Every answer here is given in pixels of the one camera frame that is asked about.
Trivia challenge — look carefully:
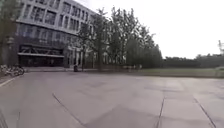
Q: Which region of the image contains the large curved grey building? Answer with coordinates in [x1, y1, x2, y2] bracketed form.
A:
[0, 0, 112, 70]

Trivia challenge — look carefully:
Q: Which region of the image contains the distant dark tree line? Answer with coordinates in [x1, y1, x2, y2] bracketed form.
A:
[161, 52, 224, 70]

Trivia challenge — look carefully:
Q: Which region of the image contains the grass strip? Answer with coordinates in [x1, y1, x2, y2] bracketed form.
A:
[132, 67, 224, 79]

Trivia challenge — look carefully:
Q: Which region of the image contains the group of green trees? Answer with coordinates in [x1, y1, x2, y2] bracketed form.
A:
[0, 0, 22, 66]

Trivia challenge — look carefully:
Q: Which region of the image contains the grey paved plaza ground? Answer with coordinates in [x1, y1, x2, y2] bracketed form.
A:
[0, 71, 224, 128]

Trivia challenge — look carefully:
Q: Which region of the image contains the dark bin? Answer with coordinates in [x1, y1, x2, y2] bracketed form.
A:
[73, 64, 80, 73]

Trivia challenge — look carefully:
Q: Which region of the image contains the row of parked bicycles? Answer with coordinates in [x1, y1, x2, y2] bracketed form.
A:
[0, 64, 26, 78]

